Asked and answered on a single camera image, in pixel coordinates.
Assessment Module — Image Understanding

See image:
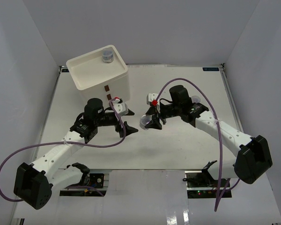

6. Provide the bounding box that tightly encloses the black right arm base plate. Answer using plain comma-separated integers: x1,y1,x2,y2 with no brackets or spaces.
183,160,218,191

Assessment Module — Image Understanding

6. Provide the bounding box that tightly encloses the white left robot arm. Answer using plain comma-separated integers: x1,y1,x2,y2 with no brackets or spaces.
14,97,138,210

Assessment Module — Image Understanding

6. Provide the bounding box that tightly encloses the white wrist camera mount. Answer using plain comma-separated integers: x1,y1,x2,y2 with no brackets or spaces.
146,93,160,112
110,97,129,117

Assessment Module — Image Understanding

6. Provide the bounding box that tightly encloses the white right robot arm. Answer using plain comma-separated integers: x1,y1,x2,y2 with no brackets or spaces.
140,85,273,187

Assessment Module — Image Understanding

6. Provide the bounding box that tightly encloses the blue table label sticker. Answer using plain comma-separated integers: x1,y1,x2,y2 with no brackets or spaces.
202,67,219,72

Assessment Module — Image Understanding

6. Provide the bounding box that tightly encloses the clear paper clip jar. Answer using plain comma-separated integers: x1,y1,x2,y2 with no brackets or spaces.
140,114,152,130
192,96,201,103

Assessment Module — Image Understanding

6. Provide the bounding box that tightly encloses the clear jar of paper clips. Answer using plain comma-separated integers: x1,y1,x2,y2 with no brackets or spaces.
101,48,114,63

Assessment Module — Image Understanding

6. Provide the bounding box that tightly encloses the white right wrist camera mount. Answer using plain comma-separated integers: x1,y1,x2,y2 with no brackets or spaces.
146,93,160,112

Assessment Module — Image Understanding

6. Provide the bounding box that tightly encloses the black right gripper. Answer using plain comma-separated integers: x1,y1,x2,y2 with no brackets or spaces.
145,103,181,130

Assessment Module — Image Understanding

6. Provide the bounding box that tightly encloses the white drawer cabinet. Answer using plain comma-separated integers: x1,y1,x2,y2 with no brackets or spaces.
66,45,131,108

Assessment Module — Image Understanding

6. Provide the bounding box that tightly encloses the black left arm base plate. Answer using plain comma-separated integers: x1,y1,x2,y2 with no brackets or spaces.
56,171,107,191

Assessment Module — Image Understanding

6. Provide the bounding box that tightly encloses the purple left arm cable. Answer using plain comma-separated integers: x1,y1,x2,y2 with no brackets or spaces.
0,97,127,202

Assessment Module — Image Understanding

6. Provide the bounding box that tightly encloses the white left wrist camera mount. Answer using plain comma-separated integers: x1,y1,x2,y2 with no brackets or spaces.
110,97,129,117

